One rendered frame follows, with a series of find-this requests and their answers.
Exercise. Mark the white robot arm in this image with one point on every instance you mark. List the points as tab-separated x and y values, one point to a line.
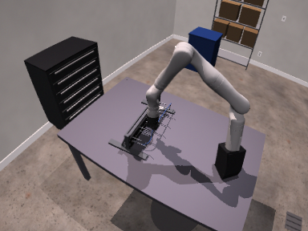
185	54

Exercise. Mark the black patch panel rack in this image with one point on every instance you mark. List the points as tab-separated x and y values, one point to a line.
138	129

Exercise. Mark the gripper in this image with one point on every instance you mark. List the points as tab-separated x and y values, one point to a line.
153	117

